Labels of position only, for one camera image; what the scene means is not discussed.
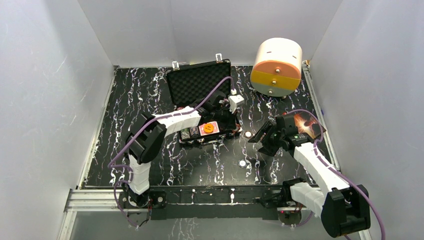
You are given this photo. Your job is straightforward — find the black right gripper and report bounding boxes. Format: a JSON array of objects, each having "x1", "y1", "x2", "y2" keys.
[{"x1": 248, "y1": 121, "x2": 285, "y2": 157}]

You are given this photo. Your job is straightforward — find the brown white poker chip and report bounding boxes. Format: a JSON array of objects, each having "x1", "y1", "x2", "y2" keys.
[{"x1": 243, "y1": 131, "x2": 253, "y2": 139}]

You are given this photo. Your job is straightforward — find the red playing card deck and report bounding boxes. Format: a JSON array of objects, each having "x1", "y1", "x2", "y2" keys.
[{"x1": 198, "y1": 121, "x2": 220, "y2": 136}]

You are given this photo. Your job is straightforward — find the yellow big blind button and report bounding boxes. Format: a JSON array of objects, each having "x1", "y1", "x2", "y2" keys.
[{"x1": 203, "y1": 123, "x2": 215, "y2": 134}]

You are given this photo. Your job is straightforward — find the blue white poker chip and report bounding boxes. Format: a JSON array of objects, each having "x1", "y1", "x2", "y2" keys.
[{"x1": 238, "y1": 159, "x2": 248, "y2": 168}]

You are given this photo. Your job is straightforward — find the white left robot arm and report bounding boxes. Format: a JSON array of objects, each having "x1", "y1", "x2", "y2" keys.
[{"x1": 122, "y1": 90, "x2": 244, "y2": 208}]

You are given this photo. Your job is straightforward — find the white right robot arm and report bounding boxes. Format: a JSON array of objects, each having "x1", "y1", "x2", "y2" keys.
[{"x1": 248, "y1": 114, "x2": 371, "y2": 238}]

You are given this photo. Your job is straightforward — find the black poker chip case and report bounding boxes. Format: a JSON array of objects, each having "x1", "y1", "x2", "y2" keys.
[{"x1": 166, "y1": 53, "x2": 242, "y2": 145}]

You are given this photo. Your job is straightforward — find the blue orange chip row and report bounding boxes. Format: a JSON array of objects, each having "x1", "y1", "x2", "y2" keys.
[{"x1": 189, "y1": 126, "x2": 200, "y2": 139}]

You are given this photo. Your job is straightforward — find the dark sunburst cover book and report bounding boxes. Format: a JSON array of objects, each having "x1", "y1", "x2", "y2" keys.
[{"x1": 292, "y1": 109, "x2": 327, "y2": 140}]

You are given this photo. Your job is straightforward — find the white orange yellow drawer cabinet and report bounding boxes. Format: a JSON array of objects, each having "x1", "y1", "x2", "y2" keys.
[{"x1": 250, "y1": 37, "x2": 303, "y2": 99}]

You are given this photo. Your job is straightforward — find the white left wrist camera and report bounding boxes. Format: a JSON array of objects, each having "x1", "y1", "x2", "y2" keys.
[{"x1": 228, "y1": 88, "x2": 245, "y2": 114}]

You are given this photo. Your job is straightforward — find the aluminium frame rail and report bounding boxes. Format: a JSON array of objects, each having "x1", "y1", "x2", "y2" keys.
[{"x1": 57, "y1": 187, "x2": 372, "y2": 240}]

